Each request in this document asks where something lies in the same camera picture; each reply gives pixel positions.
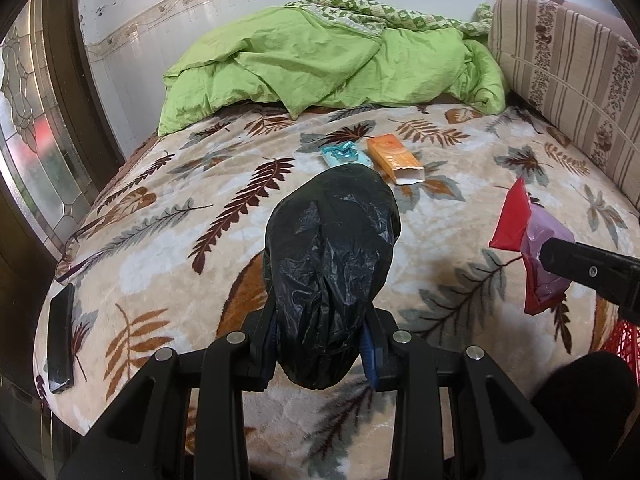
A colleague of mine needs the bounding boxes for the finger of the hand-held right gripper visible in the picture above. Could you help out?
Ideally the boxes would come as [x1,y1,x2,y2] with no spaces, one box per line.
[538,238,640,324]

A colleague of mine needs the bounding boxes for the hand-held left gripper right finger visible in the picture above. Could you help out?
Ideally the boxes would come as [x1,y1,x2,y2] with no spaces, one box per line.
[361,309,582,480]

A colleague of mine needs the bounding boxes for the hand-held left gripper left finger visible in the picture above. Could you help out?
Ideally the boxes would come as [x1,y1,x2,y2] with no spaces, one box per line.
[59,304,279,480]

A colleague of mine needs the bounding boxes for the pink plastic wrapper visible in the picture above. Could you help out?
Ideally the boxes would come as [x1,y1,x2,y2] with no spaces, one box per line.
[520,206,575,307]

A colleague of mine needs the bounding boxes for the red plastic basket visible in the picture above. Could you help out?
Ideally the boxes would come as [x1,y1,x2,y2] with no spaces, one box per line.
[599,316,640,377]

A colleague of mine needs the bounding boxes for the red plastic bag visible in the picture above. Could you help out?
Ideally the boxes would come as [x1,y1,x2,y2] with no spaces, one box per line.
[488,178,571,316]

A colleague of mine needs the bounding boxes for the black plastic bag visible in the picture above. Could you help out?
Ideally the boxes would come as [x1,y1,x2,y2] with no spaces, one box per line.
[262,164,403,391]

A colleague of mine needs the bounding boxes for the leaf print blanket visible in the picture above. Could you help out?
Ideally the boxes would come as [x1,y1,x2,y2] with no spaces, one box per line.
[32,101,640,472]

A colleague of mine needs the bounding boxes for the person's dark trouser leg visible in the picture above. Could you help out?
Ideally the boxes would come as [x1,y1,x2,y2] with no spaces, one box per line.
[529,351,640,480]

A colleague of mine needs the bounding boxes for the small orange box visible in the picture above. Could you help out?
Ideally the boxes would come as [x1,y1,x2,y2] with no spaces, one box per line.
[366,133,426,186]

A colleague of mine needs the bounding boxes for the teal blister pack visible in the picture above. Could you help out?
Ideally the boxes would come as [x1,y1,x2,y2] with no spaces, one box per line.
[319,141,374,169]

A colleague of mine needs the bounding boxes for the striped floral cushion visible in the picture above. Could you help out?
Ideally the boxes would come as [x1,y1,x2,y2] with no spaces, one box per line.
[487,0,640,212]

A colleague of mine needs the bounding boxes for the black phone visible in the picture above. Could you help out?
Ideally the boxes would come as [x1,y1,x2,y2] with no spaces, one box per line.
[46,283,77,394]

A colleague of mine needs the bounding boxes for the eyeglasses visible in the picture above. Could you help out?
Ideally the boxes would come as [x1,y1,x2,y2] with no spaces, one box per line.
[53,231,104,284]

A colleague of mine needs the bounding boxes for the green duvet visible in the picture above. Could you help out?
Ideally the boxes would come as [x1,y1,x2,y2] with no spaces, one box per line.
[157,6,510,137]

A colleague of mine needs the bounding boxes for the green patterned quilt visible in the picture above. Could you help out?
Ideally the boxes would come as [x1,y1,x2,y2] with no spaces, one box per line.
[285,0,493,38]

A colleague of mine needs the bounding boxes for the wooden door with stained glass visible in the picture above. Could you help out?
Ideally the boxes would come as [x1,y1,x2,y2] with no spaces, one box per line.
[0,0,129,411]

